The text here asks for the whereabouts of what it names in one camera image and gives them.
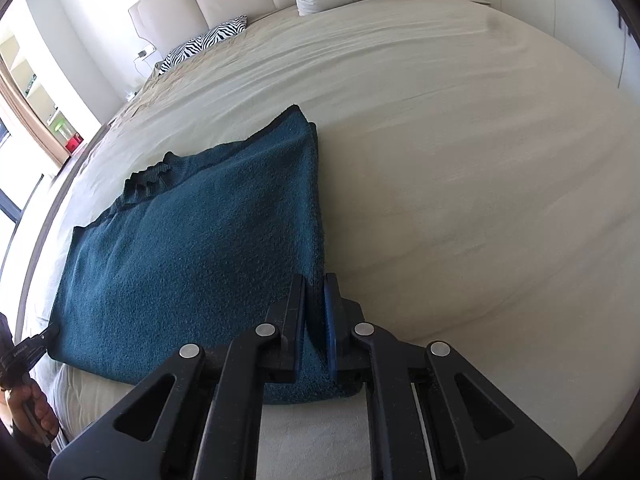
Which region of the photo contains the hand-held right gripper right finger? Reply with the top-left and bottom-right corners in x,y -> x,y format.
322,272 -> 579,480

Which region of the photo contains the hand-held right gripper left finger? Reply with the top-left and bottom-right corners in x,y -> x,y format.
47,272 -> 307,480

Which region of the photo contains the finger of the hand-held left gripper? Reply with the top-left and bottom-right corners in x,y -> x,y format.
29,324 -> 61,350

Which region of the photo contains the dark teal knit sweater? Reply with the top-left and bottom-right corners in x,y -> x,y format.
47,104 -> 362,406

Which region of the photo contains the person's left hand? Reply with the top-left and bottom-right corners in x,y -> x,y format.
9,377 -> 62,447

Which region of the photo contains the window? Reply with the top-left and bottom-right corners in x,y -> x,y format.
0,119 -> 47,223

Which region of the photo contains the bed with beige sheet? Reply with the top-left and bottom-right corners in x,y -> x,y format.
14,0 -> 632,480

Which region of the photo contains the zebra print pillow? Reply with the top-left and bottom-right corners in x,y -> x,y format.
158,16 -> 249,75

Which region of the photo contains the white wardrobe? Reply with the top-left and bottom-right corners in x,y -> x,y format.
450,0 -> 640,107

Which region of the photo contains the beige bed frame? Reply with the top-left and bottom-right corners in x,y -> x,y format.
14,122 -> 112,341

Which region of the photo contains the white wall shelf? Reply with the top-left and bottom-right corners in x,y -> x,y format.
0,29 -> 102,161

